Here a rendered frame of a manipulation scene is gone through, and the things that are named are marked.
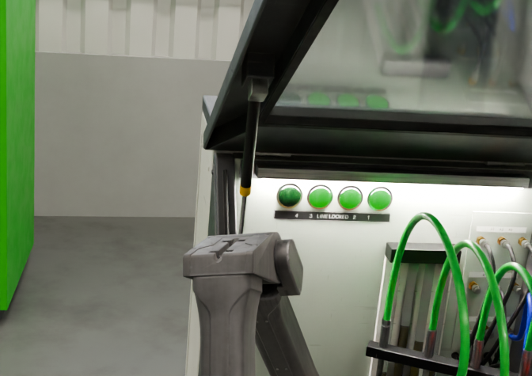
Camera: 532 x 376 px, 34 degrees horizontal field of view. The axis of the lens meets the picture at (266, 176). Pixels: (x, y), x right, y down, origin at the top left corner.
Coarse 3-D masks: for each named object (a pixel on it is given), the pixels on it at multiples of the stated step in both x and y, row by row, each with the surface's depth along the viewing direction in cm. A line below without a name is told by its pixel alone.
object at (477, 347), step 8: (504, 264) 156; (512, 264) 152; (496, 272) 158; (504, 272) 157; (520, 272) 149; (528, 272) 148; (496, 280) 159; (528, 280) 147; (488, 288) 162; (528, 288) 146; (488, 296) 162; (488, 304) 163; (488, 312) 164; (480, 320) 165; (480, 328) 165; (480, 336) 166; (480, 344) 166; (480, 352) 166; (472, 360) 167; (480, 360) 167
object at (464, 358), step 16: (432, 224) 146; (400, 240) 163; (448, 240) 141; (400, 256) 165; (448, 256) 139; (464, 288) 135; (464, 304) 133; (384, 320) 171; (464, 320) 132; (464, 336) 132; (464, 352) 132; (464, 368) 132
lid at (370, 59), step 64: (256, 0) 105; (320, 0) 102; (384, 0) 103; (448, 0) 103; (512, 0) 103; (256, 64) 125; (320, 64) 125; (384, 64) 125; (448, 64) 125; (512, 64) 125; (320, 128) 152; (384, 128) 153; (448, 128) 155; (512, 128) 157
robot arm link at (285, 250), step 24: (288, 240) 96; (288, 264) 95; (264, 288) 99; (288, 288) 98; (264, 312) 100; (288, 312) 105; (264, 336) 104; (288, 336) 105; (264, 360) 109; (288, 360) 108; (312, 360) 116
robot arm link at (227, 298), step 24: (216, 240) 95; (240, 240) 94; (264, 240) 92; (192, 264) 89; (216, 264) 89; (240, 264) 88; (264, 264) 92; (192, 288) 89; (216, 288) 88; (240, 288) 88; (216, 312) 88; (240, 312) 87; (216, 336) 87; (240, 336) 87; (216, 360) 87; (240, 360) 86
